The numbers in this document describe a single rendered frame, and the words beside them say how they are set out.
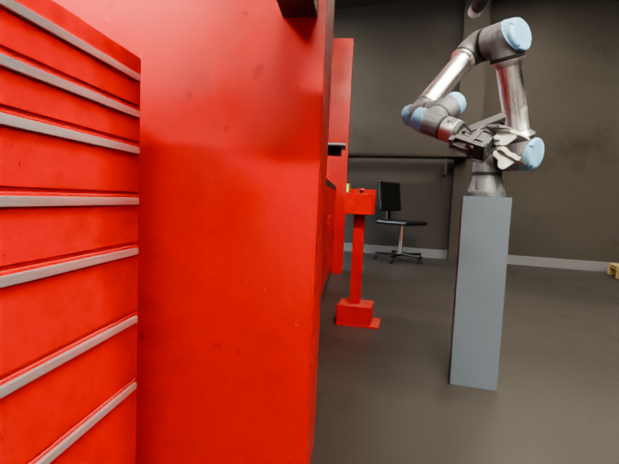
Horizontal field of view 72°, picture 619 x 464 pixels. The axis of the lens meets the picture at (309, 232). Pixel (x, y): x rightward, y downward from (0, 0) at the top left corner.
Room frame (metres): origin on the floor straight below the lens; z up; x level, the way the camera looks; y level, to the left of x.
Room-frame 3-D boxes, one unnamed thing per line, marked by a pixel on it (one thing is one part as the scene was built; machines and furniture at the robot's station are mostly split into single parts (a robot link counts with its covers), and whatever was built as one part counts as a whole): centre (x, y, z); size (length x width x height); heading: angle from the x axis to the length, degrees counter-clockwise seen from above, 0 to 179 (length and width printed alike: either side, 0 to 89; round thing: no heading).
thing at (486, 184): (1.75, -0.72, 0.82); 0.15 x 0.15 x 0.10
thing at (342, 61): (4.38, 0.07, 1.15); 0.85 x 0.25 x 2.30; 84
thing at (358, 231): (2.53, -0.30, 0.39); 0.06 x 0.06 x 0.54; 77
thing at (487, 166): (1.75, -0.72, 0.94); 0.13 x 0.12 x 0.14; 33
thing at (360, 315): (2.53, -0.32, 0.06); 0.25 x 0.20 x 0.12; 77
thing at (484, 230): (1.75, -0.72, 0.39); 0.18 x 0.18 x 0.78; 73
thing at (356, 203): (2.53, -0.30, 0.75); 0.20 x 0.16 x 0.18; 167
